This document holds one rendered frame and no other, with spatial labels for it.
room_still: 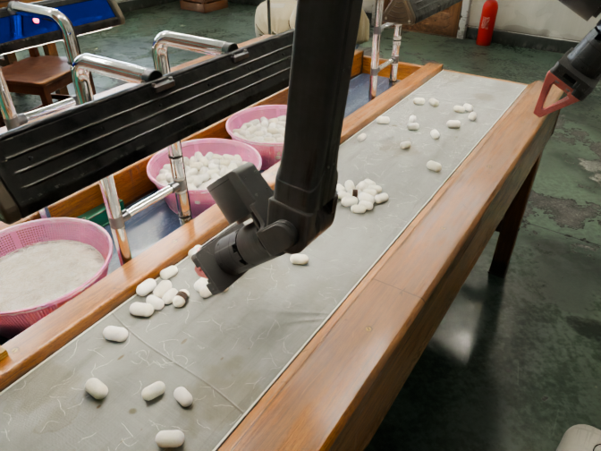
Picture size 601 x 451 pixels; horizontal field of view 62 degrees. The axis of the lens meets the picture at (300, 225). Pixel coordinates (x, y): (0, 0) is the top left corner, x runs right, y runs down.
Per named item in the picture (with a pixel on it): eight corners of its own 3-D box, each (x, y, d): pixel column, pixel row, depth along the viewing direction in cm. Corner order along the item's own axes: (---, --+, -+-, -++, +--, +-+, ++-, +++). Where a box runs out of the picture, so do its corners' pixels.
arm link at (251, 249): (278, 261, 62) (303, 240, 66) (249, 214, 61) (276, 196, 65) (247, 274, 67) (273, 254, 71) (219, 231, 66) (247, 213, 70)
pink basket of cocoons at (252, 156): (275, 176, 131) (274, 143, 126) (244, 234, 110) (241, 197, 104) (180, 165, 136) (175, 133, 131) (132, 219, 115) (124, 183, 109)
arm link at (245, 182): (297, 246, 57) (334, 215, 63) (243, 158, 56) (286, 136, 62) (236, 273, 65) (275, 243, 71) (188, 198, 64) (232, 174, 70)
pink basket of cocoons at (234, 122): (340, 148, 145) (341, 116, 140) (287, 186, 127) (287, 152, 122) (266, 127, 157) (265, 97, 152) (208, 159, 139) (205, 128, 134)
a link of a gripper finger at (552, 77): (516, 106, 83) (558, 60, 77) (528, 94, 88) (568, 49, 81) (549, 132, 82) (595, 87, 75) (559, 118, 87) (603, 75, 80)
